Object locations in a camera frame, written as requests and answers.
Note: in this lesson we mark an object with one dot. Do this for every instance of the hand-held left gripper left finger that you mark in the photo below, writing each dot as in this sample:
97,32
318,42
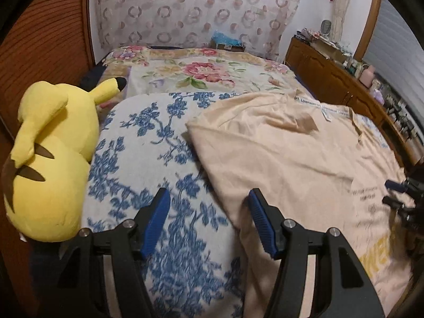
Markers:
157,222

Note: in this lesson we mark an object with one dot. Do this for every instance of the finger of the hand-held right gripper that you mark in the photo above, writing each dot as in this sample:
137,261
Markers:
391,201
394,185

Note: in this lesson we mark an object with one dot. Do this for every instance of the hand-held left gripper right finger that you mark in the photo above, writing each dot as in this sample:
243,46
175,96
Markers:
260,222

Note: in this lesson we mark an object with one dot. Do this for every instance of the beige t-shirt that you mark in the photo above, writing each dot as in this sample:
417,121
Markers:
298,159

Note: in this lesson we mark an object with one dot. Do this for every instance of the blue floral blanket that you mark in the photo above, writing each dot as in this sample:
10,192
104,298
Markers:
149,159

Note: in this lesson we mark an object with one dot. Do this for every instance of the purple soft pouch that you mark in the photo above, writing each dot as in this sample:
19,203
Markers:
378,94

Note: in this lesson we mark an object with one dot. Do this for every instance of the pink bottle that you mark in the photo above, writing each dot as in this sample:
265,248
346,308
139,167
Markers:
367,76

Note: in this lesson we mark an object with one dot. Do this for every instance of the yellow plush toy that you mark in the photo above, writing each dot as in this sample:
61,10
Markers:
49,159

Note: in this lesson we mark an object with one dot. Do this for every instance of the wooden cabinet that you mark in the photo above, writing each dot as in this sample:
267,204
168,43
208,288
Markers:
331,76

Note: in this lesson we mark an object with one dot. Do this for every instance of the cluster of small jars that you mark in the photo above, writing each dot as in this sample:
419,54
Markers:
353,65

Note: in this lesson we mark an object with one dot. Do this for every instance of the grey window blind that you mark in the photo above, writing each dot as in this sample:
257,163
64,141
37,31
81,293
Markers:
397,46

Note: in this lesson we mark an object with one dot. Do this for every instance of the open cardboard box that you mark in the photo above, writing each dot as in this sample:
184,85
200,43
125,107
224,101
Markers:
329,49

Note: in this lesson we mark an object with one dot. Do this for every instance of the pink floral blanket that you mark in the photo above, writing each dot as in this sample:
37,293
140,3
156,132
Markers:
205,69

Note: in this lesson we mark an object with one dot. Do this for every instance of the small grey fan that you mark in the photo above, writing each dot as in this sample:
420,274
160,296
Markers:
326,28

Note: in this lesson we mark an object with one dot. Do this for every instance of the teal box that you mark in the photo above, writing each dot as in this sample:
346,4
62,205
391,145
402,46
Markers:
227,39

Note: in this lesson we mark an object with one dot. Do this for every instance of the cream lace curtain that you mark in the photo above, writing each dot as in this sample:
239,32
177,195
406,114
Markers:
341,6

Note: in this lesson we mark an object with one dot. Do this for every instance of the orange louvered wooden wardrobe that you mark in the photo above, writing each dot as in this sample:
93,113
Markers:
43,39

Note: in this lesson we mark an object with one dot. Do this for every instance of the wooden window frame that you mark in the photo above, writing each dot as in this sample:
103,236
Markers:
369,23

